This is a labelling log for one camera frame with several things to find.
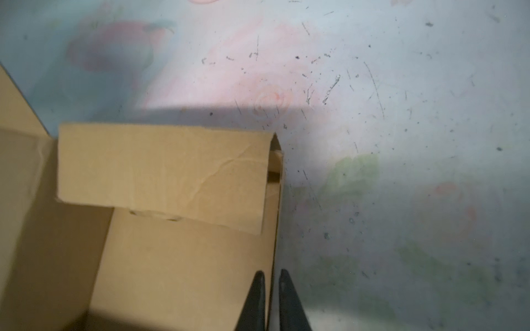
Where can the brown cardboard paper box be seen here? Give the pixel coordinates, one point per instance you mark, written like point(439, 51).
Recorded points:
point(132, 227)

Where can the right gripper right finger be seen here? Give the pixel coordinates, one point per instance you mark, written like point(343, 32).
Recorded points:
point(292, 314)

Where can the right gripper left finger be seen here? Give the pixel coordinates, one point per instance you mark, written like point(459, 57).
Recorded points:
point(253, 314)

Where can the floral table mat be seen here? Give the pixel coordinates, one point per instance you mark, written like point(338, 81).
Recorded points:
point(404, 125)

